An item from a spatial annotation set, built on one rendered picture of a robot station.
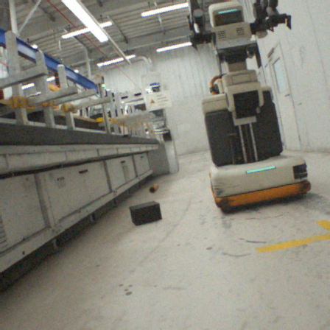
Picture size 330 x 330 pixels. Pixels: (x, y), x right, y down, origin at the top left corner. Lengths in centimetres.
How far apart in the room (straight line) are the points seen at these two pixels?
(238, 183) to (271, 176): 21
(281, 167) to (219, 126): 56
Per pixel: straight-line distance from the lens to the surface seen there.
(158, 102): 544
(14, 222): 151
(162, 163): 553
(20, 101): 127
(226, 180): 175
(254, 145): 204
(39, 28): 936
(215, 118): 207
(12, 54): 137
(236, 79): 187
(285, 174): 183
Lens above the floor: 48
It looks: 3 degrees down
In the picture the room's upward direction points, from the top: 11 degrees counter-clockwise
